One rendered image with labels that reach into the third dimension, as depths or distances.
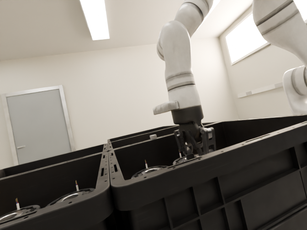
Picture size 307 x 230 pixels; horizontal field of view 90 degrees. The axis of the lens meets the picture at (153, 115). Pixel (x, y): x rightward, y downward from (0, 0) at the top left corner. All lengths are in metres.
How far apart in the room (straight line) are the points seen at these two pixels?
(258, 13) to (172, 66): 0.31
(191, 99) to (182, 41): 0.13
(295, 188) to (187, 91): 0.24
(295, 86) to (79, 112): 3.41
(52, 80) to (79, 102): 0.70
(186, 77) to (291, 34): 0.32
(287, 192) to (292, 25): 0.43
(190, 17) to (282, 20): 0.25
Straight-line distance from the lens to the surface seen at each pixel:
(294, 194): 0.31
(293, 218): 0.31
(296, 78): 0.64
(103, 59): 3.81
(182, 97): 0.36
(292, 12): 0.59
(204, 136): 0.34
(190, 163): 0.18
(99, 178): 0.22
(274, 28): 0.58
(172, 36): 0.38
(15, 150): 3.96
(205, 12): 0.48
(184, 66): 0.38
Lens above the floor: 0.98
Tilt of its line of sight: 2 degrees up
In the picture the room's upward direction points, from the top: 13 degrees counter-clockwise
